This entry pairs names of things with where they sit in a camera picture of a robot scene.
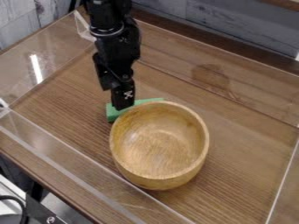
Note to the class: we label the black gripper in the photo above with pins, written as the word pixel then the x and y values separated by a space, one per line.
pixel 118 43

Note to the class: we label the green foam block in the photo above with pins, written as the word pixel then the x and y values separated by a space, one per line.
pixel 114 114

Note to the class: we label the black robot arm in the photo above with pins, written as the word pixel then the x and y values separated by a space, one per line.
pixel 108 10

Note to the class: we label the brown wooden bowl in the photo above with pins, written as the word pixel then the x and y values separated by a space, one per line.
pixel 159 143

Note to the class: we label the black metal bracket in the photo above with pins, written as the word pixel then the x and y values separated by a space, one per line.
pixel 39 214

